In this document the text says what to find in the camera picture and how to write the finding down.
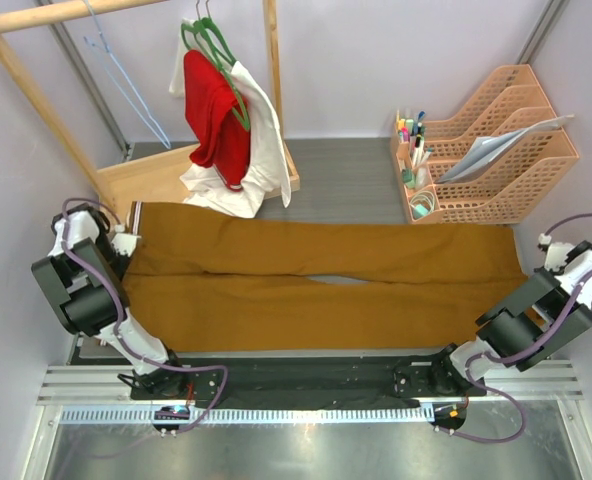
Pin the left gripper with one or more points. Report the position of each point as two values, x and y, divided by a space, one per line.
124 262

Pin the mustard brown trousers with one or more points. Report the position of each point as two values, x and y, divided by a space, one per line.
203 281

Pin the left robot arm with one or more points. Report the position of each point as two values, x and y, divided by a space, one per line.
81 278

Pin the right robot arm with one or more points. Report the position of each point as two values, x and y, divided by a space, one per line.
548 311

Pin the green hanger back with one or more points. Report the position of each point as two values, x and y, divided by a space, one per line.
196 40

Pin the green hanger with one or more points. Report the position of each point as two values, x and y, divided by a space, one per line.
196 40
240 110

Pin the green hanger front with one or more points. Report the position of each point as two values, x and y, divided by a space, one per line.
240 110

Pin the white shirt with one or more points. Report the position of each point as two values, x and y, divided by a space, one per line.
268 170

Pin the red shirt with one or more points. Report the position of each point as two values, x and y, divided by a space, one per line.
211 110

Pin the green eraser box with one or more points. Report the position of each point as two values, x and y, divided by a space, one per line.
408 178

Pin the pens in organizer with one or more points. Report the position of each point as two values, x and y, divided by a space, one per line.
410 131

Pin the grey paper folder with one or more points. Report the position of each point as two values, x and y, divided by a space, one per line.
485 151

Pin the peach plastic desk organizer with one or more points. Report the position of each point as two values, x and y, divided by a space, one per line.
510 98

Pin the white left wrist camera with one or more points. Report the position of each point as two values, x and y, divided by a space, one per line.
125 244

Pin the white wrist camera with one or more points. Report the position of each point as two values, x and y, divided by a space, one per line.
556 253
125 244

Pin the light blue wire hanger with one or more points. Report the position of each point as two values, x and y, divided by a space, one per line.
122 81

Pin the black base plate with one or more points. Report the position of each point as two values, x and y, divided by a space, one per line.
316 382

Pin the white slotted cable duct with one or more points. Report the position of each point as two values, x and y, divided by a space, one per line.
178 415

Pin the mint charger with cable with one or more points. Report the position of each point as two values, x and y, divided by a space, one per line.
422 204

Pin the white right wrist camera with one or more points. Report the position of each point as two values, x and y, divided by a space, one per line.
556 253

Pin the aluminium frame rail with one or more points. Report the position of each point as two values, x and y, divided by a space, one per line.
70 385

